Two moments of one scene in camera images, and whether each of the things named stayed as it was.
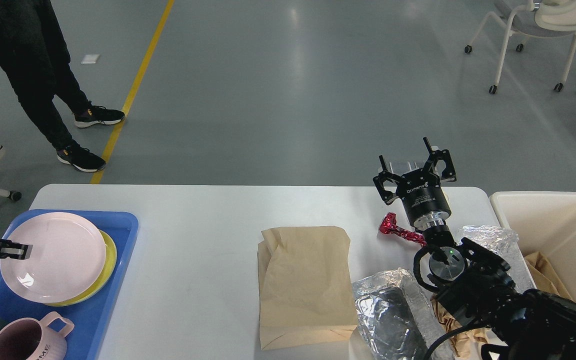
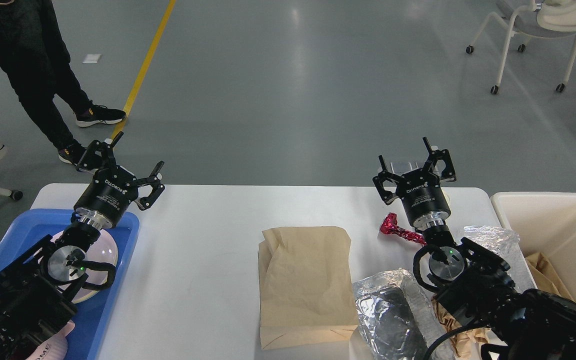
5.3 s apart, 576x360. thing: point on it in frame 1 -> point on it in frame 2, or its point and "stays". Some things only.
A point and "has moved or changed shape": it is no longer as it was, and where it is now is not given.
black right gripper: x=424 y=201 stays
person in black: x=28 y=39 stays
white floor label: x=90 y=59 stays
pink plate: x=68 y=258 has moved or changed shape
